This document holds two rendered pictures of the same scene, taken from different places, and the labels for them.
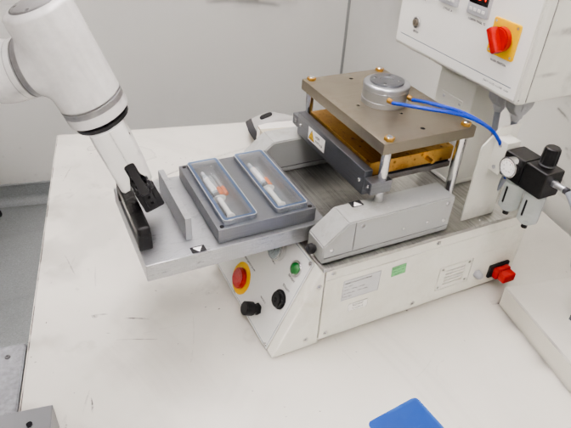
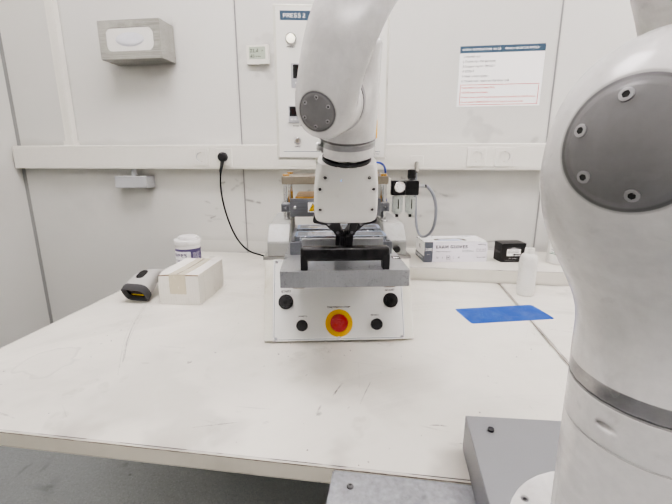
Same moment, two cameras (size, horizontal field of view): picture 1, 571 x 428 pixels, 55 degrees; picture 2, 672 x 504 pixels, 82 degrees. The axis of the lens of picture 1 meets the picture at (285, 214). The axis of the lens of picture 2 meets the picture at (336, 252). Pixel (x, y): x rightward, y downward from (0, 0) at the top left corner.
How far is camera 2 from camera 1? 98 cm
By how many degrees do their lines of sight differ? 62
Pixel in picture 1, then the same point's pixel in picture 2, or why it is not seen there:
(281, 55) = not seen: outside the picture
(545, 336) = (433, 268)
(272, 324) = (397, 319)
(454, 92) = not seen: hidden behind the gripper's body
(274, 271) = (369, 290)
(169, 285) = (305, 367)
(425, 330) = not seen: hidden behind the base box
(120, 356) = (383, 403)
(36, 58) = (374, 79)
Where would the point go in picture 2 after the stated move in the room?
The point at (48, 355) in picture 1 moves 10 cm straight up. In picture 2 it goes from (362, 450) to (363, 387)
